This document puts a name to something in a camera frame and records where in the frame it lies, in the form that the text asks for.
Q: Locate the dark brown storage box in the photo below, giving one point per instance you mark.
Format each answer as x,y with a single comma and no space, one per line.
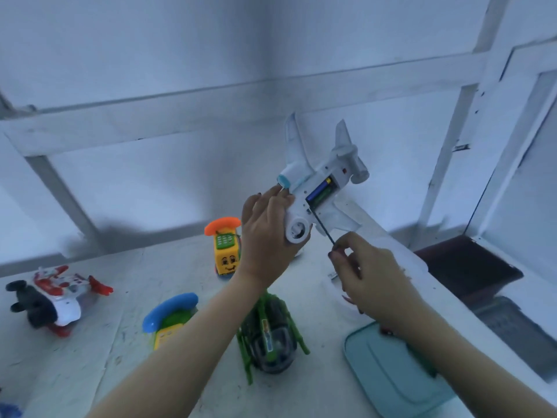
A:
466,265

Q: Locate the yellow orange toy car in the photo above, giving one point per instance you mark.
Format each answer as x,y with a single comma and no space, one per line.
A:
226,248

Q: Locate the red screwdriver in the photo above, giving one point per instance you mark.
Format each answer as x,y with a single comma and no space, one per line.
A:
320,226

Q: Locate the person's left forearm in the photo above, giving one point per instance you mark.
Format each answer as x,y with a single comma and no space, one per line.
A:
170,357

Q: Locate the person's right forearm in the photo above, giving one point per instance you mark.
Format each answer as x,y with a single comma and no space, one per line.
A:
474,378

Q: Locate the person's right hand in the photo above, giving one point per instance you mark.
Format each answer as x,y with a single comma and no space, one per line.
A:
374,283

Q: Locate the white toy airplane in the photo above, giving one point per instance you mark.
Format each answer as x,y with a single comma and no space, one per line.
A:
326,183

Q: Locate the red white toy vehicle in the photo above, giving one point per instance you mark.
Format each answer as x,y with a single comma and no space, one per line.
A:
57,298

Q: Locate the dark green toy helicopter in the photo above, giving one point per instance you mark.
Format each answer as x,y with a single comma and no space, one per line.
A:
270,335

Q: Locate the teal container lid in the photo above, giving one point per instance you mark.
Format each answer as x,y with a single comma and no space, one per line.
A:
383,378

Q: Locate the person's left hand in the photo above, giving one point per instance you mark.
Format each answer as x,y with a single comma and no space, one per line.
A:
265,244

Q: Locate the grey storage box lid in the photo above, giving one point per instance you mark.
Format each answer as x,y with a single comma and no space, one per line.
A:
518,335

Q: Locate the white blue toy vehicle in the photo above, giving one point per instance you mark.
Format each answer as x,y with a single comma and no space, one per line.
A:
7,411

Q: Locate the green orange toy car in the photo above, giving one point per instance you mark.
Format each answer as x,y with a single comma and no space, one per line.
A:
170,317

